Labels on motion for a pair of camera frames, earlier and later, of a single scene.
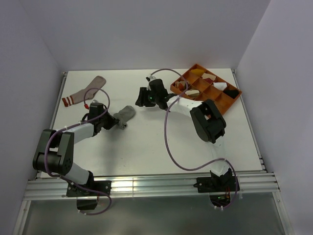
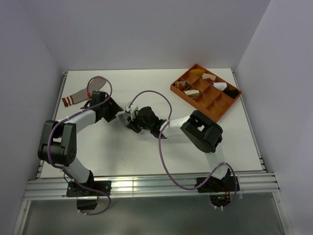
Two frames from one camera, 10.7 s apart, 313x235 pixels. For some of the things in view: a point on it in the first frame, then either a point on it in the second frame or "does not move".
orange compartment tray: x=203 y=85 does not move
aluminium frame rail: x=46 y=187 does not move
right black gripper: x=143 y=93 to x=132 y=124
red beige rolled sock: x=208 y=78 does not move
